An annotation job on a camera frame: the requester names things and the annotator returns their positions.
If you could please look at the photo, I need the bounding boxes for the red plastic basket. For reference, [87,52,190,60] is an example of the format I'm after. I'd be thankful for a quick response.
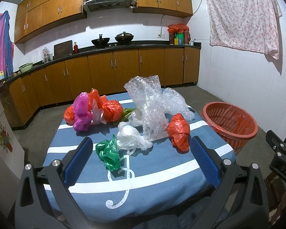
[202,102,258,154]

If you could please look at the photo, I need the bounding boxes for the black wok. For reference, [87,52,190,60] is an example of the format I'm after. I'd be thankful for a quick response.
[115,31,134,44]
[91,34,110,48]

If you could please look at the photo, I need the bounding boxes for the pink floral hanging cloth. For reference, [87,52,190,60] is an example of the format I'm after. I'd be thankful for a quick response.
[206,0,282,60]

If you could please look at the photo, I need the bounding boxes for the small bubble wrap piece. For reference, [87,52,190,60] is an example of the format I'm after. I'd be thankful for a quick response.
[162,87,195,121]

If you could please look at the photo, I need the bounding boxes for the black wok right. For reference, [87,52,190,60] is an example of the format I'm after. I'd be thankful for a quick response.
[115,31,134,44]

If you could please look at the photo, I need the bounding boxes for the pale pink clear bag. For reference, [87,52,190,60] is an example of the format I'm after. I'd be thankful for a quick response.
[91,99,107,125]

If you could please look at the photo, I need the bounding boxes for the large bubble wrap sheet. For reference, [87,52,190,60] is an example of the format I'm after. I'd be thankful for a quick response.
[124,75,168,141]

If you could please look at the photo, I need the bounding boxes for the lower wooden kitchen cabinets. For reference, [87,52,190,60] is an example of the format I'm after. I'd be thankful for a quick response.
[2,46,201,129]

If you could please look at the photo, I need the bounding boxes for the blue striped tablecloth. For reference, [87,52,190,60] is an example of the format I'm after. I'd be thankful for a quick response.
[43,106,235,223]

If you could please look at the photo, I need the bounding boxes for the dark cutting board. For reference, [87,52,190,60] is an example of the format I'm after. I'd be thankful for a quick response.
[54,40,73,59]

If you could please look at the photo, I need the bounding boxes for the white plastic bag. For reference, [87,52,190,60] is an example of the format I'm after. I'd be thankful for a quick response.
[117,122,153,150]

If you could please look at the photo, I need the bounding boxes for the red bag on counter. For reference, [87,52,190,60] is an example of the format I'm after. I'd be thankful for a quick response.
[167,23,190,46]

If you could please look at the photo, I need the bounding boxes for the flower decorated panel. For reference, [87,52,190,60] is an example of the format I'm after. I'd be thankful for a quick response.
[0,123,13,152]

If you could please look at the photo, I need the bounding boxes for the black wok left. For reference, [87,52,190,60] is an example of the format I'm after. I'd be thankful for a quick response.
[91,34,110,48]

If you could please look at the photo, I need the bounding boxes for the glass jars on counter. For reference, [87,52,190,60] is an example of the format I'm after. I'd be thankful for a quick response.
[42,47,53,63]

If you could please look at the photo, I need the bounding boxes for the magenta plastic bag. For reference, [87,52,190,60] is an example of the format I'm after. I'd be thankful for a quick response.
[73,92,92,132]

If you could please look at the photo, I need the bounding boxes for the red bottle on counter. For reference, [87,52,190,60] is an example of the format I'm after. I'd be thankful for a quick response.
[74,42,78,53]

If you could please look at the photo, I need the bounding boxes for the green basin on counter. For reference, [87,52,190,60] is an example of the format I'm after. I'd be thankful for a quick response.
[19,63,33,73]

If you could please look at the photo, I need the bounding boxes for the red plastic bag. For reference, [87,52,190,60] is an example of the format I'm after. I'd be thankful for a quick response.
[63,105,75,125]
[102,100,123,122]
[88,88,108,111]
[167,113,190,152]

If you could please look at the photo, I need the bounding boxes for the olive green plastic bag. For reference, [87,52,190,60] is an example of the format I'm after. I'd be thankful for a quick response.
[113,108,135,126]

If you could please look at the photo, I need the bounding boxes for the red plastic bag front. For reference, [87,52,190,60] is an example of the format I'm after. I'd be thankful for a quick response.
[167,113,190,152]

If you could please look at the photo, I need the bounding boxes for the magenta blue hanging cloth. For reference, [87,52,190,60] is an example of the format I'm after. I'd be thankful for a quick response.
[0,11,14,77]

